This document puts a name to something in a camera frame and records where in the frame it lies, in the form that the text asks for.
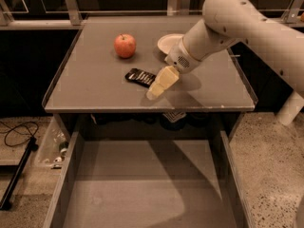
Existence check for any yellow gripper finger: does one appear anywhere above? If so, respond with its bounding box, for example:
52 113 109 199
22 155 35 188
146 66 180 100

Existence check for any black floor stand bar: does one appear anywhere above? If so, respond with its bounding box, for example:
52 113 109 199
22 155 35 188
0 137 38 211

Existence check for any grey cabinet with top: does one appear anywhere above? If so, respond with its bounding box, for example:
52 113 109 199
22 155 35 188
43 18 257 131

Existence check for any white cylindrical post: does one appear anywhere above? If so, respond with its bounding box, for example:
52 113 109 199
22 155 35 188
276 91 304 125

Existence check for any metal railing frame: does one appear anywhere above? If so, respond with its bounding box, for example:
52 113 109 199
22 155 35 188
0 0 303 30

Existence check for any white paper bowl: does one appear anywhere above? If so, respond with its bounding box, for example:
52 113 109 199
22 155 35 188
157 33 182 55

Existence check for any black rxbar chocolate wrapper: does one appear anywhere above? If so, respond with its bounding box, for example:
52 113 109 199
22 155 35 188
124 68 156 87

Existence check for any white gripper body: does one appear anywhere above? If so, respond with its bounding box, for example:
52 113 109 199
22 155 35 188
165 39 200 73

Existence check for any black cable on floor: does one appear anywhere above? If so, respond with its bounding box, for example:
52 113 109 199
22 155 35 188
0 120 40 148

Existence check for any red apple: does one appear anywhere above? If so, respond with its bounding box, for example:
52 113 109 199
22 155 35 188
114 34 136 59

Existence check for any open grey top drawer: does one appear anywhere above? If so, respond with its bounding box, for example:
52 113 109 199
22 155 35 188
43 132 255 228

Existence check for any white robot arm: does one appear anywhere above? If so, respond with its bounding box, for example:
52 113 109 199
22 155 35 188
146 0 304 100

